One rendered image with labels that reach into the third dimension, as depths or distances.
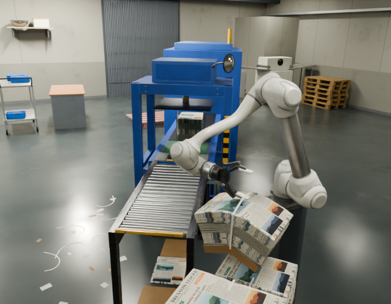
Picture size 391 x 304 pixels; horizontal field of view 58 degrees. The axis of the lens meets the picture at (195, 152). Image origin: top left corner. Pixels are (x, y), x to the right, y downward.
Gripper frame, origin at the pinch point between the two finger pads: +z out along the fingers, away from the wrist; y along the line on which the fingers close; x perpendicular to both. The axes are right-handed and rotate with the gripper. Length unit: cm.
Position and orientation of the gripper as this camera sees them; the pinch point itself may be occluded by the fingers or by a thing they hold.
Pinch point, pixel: (248, 184)
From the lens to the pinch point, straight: 177.8
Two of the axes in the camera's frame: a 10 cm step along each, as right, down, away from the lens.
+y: -0.7, 9.2, 3.8
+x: -5.7, 2.7, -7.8
